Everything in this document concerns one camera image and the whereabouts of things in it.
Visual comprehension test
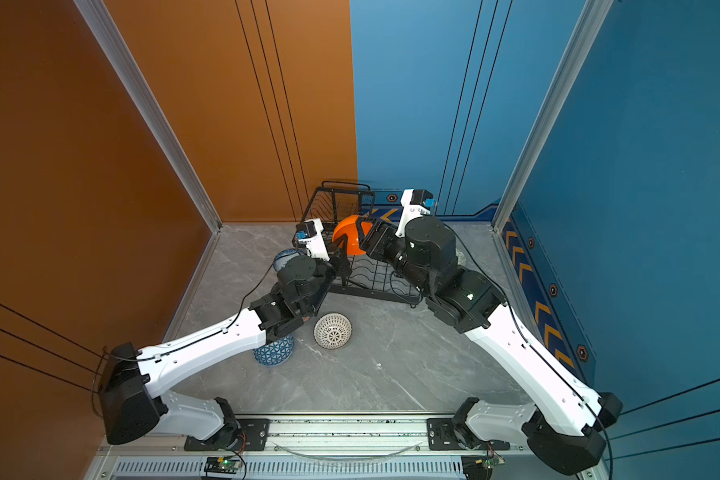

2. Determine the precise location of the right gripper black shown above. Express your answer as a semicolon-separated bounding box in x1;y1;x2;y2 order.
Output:
357;215;441;300

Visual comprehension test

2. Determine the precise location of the black wire dish rack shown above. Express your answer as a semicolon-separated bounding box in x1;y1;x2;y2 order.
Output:
299;179;433;308

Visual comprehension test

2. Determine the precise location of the orange plastic bowl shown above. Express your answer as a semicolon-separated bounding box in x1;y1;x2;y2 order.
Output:
328;215;373;256

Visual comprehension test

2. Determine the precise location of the dark blue geometric bowl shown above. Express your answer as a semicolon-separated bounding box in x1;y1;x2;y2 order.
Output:
253;334;295;367

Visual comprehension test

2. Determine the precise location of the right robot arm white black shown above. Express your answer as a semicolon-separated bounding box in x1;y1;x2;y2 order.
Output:
356;216;622;475

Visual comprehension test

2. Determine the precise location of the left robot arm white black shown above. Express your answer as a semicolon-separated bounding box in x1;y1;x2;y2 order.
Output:
98;250;351;450

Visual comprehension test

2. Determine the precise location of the blue white floral bowl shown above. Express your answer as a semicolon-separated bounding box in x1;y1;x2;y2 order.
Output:
273;249;301;272

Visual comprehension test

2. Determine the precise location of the white red lattice bowl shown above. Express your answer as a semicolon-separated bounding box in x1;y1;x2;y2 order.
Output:
313;313;352;350

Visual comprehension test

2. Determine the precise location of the left green circuit board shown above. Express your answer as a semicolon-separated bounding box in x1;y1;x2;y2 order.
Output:
202;455;247;479

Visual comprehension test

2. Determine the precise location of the right circuit board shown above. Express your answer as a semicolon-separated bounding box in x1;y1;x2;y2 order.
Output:
461;455;506;480

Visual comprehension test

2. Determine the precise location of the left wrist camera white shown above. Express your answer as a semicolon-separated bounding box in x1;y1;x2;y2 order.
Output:
293;218;329;261

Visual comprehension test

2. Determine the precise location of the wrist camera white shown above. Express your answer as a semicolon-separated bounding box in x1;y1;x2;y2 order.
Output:
395;189;435;238
293;218;329;261

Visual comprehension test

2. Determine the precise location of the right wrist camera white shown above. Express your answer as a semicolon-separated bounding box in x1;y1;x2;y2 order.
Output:
395;189;435;238

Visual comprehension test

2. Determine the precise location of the aluminium front rail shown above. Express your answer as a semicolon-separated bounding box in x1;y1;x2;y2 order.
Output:
83;412;613;480

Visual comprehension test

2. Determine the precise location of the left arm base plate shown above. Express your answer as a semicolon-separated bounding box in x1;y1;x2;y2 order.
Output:
183;418;270;453

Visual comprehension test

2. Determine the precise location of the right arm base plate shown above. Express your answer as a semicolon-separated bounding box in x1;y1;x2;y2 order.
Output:
426;418;511;451

